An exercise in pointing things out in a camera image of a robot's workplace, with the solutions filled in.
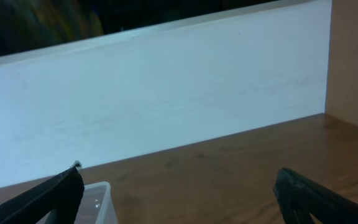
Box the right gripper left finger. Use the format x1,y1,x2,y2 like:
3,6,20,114
0,161,85,224

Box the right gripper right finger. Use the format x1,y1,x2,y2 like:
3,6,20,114
273,167,358,224

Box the clear plastic container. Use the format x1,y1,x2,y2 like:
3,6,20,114
37,182,117,224

